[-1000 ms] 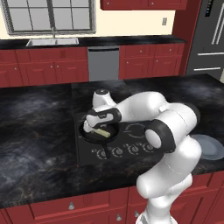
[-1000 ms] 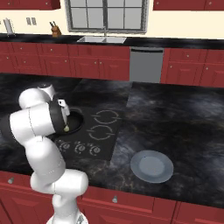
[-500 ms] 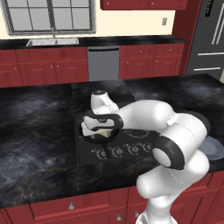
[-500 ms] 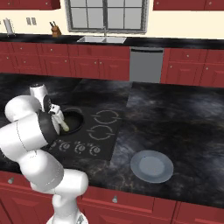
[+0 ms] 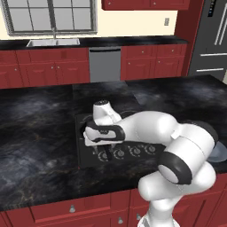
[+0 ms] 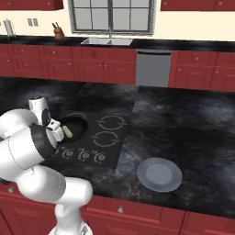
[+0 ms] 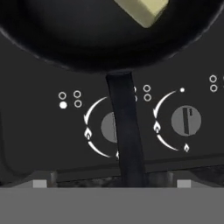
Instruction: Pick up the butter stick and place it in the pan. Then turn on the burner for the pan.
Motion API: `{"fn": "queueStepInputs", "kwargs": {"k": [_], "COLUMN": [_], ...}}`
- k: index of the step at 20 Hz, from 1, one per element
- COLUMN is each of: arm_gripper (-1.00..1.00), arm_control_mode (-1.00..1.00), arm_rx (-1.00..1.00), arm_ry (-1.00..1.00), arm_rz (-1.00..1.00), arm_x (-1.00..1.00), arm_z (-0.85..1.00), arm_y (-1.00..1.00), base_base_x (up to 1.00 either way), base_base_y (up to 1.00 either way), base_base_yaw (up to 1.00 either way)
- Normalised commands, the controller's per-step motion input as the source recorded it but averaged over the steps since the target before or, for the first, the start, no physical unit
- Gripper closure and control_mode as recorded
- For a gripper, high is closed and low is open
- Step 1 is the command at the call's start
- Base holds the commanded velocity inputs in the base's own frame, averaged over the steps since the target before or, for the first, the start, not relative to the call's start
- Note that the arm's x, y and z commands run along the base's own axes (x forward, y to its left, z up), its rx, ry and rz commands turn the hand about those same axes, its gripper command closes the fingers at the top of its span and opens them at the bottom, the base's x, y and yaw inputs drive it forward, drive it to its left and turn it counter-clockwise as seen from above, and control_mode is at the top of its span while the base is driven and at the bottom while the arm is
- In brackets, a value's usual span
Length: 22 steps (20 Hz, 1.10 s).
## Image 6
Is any steel sink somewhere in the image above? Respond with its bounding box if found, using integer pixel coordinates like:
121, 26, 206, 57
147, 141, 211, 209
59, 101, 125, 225
80, 37, 134, 47

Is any grey dishwasher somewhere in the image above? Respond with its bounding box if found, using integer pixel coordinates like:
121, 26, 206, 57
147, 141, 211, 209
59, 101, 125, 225
135, 49, 173, 88

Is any pale yellow butter stick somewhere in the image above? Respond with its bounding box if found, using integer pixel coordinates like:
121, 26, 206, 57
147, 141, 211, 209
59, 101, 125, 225
62, 125, 74, 139

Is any grey framed window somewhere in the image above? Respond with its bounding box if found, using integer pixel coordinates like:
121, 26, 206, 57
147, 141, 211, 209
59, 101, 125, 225
67, 0, 157, 36

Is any red cupboard door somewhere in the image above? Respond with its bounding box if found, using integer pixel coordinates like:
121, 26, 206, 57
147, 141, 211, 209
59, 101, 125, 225
0, 195, 60, 235
82, 213, 184, 235

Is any black hob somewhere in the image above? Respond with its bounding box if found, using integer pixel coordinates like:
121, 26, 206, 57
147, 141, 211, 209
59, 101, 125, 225
39, 108, 131, 170

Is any grey-blue plate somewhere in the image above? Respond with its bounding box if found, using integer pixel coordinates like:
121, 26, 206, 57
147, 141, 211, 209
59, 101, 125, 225
136, 157, 184, 194

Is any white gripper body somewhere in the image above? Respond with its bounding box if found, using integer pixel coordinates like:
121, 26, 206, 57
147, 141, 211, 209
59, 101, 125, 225
51, 126, 65, 143

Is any red wall cupboard run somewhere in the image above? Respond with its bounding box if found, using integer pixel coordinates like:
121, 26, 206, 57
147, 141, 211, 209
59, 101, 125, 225
160, 0, 235, 13
0, 0, 65, 12

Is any black frying pan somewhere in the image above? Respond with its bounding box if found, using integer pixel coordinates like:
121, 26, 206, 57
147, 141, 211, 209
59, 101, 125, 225
56, 117, 89, 142

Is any red base cupboard run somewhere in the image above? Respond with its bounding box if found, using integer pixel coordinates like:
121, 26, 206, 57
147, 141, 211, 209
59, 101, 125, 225
167, 50, 235, 93
0, 43, 138, 86

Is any wooden knife block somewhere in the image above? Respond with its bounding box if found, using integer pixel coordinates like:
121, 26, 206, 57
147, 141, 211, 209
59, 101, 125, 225
51, 21, 65, 40

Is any red drawer front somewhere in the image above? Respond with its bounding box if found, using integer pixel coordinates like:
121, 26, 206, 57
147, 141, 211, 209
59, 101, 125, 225
0, 182, 20, 196
82, 195, 163, 227
180, 210, 235, 235

